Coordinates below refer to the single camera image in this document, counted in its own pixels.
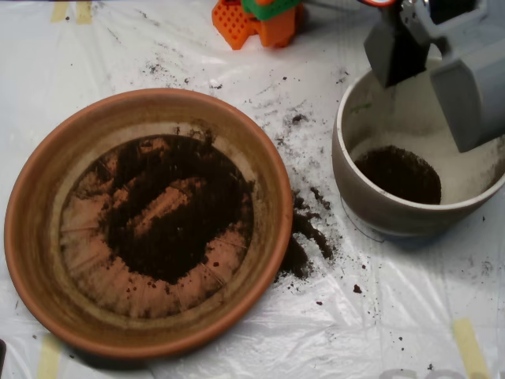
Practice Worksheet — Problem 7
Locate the dark soil heap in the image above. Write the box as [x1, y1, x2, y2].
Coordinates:
[353, 145, 443, 205]

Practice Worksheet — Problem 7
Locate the dark soil pile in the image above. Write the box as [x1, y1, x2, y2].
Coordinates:
[94, 133, 256, 286]

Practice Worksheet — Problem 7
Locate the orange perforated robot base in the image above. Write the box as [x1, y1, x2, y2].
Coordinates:
[211, 0, 305, 51]

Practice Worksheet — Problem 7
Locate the white ceramic pot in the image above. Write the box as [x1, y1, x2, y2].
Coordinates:
[331, 58, 505, 238]

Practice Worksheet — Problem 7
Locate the spilled dark soil patch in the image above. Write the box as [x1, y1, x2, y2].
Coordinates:
[274, 187, 344, 283]

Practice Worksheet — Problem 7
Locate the terracotta plant saucer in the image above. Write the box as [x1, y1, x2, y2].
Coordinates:
[3, 87, 294, 360]

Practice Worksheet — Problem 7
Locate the beige masking tape strip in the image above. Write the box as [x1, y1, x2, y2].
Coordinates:
[50, 0, 69, 23]
[76, 0, 94, 25]
[36, 334, 64, 379]
[452, 317, 491, 379]

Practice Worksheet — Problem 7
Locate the clear plastic cover sheet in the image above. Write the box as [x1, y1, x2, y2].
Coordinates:
[0, 0, 505, 379]

